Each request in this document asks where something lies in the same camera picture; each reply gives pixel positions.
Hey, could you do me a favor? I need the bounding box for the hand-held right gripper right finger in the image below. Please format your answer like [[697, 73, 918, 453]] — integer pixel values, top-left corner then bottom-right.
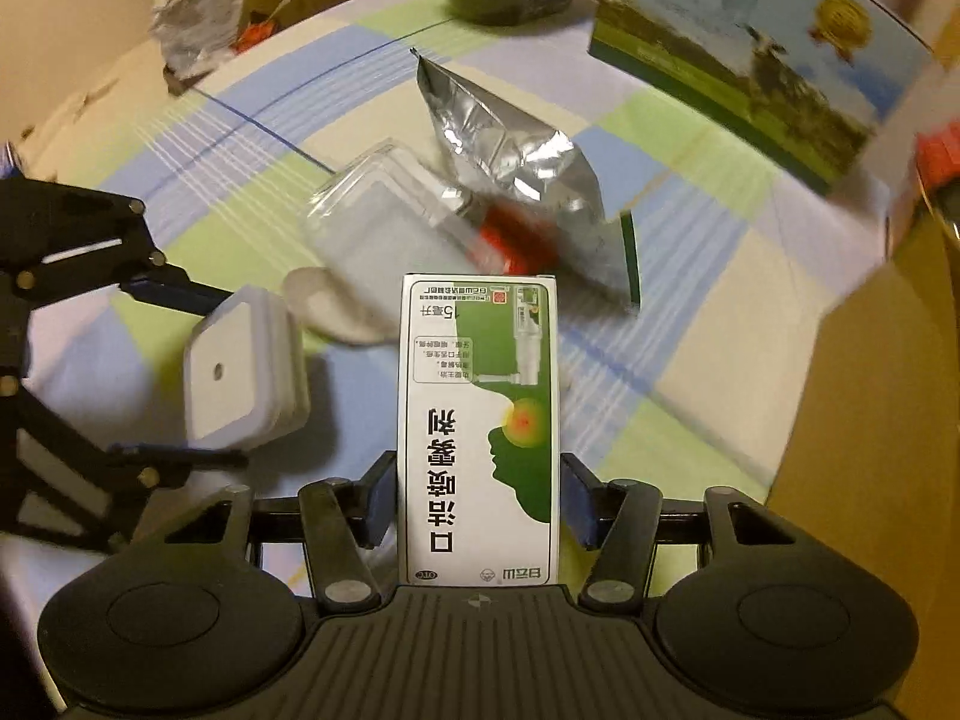
[[561, 454, 796, 614]]

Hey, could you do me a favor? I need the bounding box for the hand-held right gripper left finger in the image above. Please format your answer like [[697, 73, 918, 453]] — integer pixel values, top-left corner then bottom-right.
[[161, 451, 398, 614]]

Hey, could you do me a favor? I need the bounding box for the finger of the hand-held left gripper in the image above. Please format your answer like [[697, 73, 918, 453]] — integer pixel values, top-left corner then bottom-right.
[[0, 375, 250, 556], [0, 178, 235, 312]]

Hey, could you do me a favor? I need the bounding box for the white square box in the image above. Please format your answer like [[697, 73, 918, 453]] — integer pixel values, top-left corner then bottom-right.
[[182, 285, 312, 452]]

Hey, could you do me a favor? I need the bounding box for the white green medicine box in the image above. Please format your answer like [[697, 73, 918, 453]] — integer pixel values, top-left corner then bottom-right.
[[396, 274, 560, 587]]

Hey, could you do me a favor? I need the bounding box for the clear plastic case white pad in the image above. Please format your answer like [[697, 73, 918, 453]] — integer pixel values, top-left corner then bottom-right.
[[302, 137, 470, 293]]

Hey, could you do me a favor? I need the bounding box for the cardboard box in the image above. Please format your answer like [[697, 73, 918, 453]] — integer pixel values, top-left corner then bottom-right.
[[765, 165, 960, 720]]

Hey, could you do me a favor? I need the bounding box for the desktop with checked cloth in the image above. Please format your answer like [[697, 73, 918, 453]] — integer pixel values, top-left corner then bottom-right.
[[0, 0, 901, 601]]

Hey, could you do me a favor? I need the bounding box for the crumpled clear plastic bag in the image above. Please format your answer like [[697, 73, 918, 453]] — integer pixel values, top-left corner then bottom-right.
[[150, 0, 245, 95]]

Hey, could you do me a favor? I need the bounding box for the silver foil bag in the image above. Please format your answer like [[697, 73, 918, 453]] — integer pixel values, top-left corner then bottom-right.
[[411, 47, 642, 310]]

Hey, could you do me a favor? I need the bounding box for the milk gift box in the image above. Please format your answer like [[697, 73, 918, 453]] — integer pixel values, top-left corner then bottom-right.
[[589, 0, 938, 196]]

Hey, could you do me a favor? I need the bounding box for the red box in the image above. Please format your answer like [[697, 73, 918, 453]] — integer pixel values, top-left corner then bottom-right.
[[913, 127, 960, 188]]

